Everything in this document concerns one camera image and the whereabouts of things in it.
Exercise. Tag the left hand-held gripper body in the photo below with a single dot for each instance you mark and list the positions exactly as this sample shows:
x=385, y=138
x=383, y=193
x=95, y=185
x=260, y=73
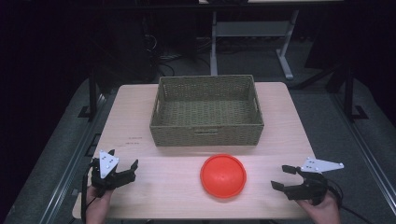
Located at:
x=107, y=182

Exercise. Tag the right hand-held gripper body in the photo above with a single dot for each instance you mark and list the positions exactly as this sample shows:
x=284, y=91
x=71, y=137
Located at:
x=311, y=188

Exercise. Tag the person's left hand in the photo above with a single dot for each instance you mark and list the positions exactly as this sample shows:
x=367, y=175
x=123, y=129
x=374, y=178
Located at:
x=98, y=203

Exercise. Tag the person's right hand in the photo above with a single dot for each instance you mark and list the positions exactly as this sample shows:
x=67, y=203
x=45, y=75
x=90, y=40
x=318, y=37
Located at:
x=325, y=211

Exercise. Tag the red round plate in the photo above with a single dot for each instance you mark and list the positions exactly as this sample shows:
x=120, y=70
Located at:
x=223, y=176

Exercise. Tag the black metal stand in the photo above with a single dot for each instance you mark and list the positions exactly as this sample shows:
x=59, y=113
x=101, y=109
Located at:
x=349, y=93
x=92, y=96

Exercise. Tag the green woven basket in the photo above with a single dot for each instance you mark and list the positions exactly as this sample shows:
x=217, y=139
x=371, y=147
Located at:
x=206, y=113

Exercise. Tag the metal floor rail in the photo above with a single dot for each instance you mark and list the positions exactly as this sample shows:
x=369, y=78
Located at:
x=364, y=149
x=73, y=158

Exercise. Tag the grey metal desk frame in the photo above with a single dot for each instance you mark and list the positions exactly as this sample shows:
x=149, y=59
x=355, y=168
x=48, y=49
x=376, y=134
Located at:
x=249, y=29

